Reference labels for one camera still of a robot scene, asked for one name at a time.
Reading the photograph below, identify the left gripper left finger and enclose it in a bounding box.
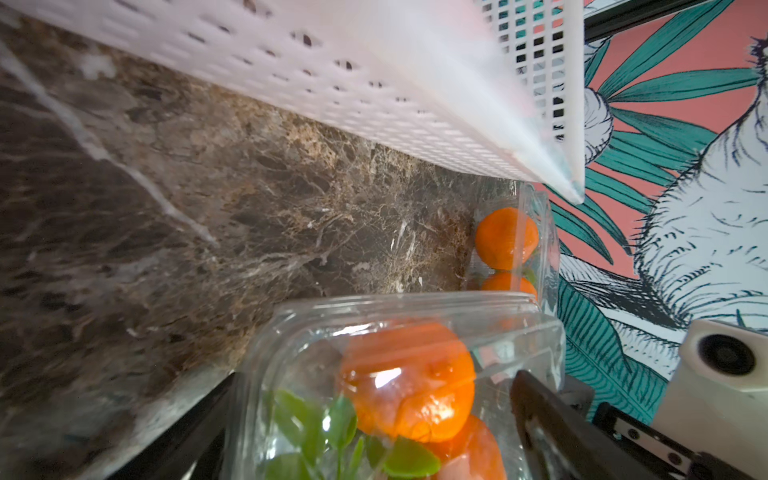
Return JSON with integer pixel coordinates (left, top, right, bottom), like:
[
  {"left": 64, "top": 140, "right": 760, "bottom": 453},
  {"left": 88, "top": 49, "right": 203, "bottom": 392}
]
[{"left": 110, "top": 373, "right": 238, "bottom": 479}]

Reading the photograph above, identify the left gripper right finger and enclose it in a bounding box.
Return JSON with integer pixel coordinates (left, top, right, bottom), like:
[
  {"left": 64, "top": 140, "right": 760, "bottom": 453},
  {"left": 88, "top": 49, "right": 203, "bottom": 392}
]
[{"left": 509, "top": 371, "right": 657, "bottom": 479}]

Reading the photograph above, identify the upper orange with leaf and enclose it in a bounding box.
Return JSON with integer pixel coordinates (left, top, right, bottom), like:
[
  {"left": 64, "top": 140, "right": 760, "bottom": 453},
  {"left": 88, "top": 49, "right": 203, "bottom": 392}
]
[{"left": 338, "top": 322, "right": 476, "bottom": 443}]

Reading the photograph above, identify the orange in right container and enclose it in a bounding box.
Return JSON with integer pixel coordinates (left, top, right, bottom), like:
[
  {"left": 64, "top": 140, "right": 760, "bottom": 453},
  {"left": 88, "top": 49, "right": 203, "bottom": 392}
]
[{"left": 474, "top": 207, "right": 540, "bottom": 270}]

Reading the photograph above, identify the white plastic basket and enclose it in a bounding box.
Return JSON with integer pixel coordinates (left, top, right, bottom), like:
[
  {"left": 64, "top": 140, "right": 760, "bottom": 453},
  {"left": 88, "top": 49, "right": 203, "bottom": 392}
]
[{"left": 9, "top": 0, "right": 585, "bottom": 203}]

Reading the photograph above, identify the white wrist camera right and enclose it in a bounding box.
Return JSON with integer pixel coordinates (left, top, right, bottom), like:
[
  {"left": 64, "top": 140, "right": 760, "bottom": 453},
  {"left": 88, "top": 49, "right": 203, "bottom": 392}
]
[{"left": 651, "top": 320, "right": 767, "bottom": 479}]

